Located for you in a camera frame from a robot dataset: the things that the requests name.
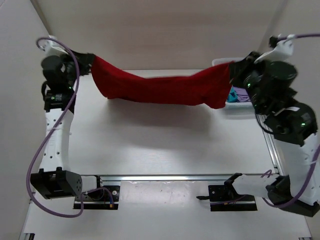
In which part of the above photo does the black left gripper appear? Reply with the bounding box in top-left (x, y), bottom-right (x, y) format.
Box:
top-left (60, 48), bottom-right (96, 89)

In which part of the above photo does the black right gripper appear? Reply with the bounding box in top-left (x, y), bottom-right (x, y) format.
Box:
top-left (226, 51), bottom-right (267, 113)

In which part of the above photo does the red t shirt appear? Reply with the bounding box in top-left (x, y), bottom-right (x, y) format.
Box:
top-left (91, 56), bottom-right (232, 109)

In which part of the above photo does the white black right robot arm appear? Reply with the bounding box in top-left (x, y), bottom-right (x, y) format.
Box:
top-left (224, 52), bottom-right (320, 217)

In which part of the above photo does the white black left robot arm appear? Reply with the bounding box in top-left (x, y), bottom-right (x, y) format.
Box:
top-left (30, 52), bottom-right (95, 199)

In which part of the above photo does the teal t shirt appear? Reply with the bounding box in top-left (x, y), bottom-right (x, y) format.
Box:
top-left (226, 91), bottom-right (238, 103)

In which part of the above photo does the lilac t shirt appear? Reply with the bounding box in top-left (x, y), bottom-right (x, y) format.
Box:
top-left (230, 86), bottom-right (251, 103)

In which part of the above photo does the white plastic laundry basket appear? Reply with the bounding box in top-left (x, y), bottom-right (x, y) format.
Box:
top-left (211, 57), bottom-right (255, 115)

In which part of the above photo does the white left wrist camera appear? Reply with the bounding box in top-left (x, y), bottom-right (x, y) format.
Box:
top-left (42, 40), bottom-right (67, 57)

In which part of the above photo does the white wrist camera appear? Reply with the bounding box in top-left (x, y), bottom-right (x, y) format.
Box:
top-left (254, 34), bottom-right (296, 64)
top-left (42, 40), bottom-right (67, 57)

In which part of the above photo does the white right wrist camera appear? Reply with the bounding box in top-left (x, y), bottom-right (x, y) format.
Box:
top-left (254, 34), bottom-right (296, 64)

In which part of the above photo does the aluminium table frame rail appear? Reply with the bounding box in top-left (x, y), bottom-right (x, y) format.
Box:
top-left (98, 174), bottom-right (280, 182)

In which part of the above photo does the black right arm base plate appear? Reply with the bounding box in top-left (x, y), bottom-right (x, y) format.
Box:
top-left (196, 173), bottom-right (258, 212)

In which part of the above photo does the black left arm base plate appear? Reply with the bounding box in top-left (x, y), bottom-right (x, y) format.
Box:
top-left (82, 175), bottom-right (121, 211)

